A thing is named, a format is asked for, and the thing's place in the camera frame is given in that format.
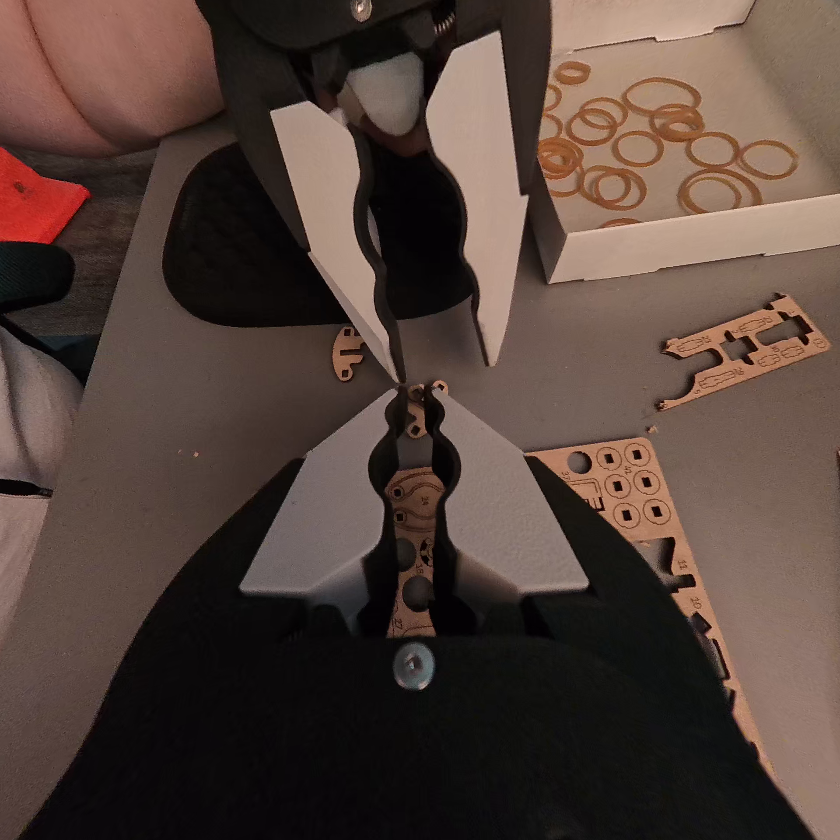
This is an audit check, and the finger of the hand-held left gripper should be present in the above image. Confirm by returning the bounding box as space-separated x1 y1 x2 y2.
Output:
425 29 531 368
270 101 408 385

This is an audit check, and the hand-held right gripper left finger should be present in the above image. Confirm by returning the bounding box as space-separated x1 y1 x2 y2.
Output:
239 387 403 634

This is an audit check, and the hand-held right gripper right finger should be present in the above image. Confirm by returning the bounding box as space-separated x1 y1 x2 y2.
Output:
425 386 589 621

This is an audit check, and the large wooden parts sheet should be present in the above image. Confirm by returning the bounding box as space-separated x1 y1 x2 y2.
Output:
384 438 777 777

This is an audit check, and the small square-holed wooden part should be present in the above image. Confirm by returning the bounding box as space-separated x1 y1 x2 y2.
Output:
406 379 451 439

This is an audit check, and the small curved wooden part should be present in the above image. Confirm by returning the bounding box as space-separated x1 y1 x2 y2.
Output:
330 326 366 383

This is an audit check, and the narrow wooden parts strip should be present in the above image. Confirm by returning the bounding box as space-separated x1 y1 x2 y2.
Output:
659 293 831 412

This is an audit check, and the person's left forearm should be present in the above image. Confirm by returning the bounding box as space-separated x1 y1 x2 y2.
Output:
0 0 227 158

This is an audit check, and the pile of tan rubber bands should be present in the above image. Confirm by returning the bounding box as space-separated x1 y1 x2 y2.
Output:
537 60 800 227

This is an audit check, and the black textured pad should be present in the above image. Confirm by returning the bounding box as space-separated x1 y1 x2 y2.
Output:
163 141 476 329

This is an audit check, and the white cardboard box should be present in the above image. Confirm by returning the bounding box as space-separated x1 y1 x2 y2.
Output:
528 0 840 284

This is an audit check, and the orange cloth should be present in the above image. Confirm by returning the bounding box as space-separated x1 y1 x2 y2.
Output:
0 147 91 244

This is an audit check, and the person's white shirt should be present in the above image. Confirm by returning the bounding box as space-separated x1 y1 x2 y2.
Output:
0 325 85 634

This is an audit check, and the dark teal chair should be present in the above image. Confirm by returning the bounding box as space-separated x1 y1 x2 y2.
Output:
0 241 89 388

